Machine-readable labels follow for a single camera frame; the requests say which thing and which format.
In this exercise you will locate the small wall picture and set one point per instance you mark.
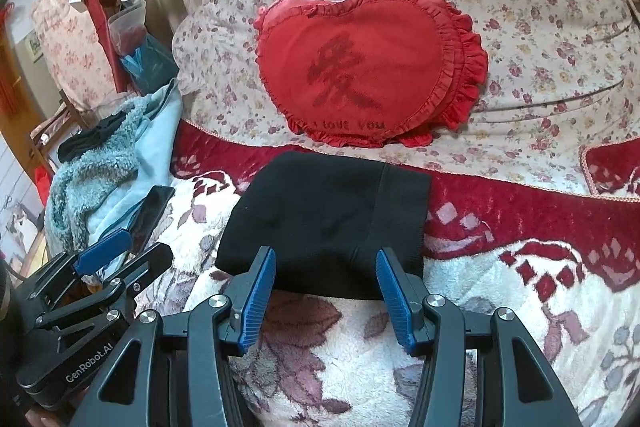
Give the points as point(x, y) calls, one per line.
point(35, 44)

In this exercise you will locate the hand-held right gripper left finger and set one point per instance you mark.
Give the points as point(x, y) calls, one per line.
point(257, 302)

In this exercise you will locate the floral quilt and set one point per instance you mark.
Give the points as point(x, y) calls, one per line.
point(525, 7)

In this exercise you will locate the black pants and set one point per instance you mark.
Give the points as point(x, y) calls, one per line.
point(320, 217)

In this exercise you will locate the clear plastic container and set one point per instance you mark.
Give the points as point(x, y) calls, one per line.
point(127, 27)

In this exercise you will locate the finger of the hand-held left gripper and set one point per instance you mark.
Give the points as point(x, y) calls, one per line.
point(105, 249)
point(145, 264)

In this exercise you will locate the red and white fleece blanket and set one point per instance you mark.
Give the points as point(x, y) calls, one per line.
point(500, 307)

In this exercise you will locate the red heart-shaped pillow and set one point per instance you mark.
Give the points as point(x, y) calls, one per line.
point(360, 57)

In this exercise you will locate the light blue fleece garment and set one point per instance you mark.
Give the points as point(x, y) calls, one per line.
point(125, 167)

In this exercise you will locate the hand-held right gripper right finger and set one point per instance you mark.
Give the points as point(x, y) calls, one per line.
point(395, 302)

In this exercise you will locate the blue plastic bag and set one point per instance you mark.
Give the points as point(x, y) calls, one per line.
point(150, 62)

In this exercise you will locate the black phone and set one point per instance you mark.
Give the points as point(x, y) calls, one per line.
point(150, 219)

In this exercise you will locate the black cloth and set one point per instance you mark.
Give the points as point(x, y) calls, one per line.
point(90, 138)

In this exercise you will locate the wooden chair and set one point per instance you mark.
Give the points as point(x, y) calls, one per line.
point(50, 132)

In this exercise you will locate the person's left hand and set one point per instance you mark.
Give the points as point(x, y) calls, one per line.
point(44, 419)

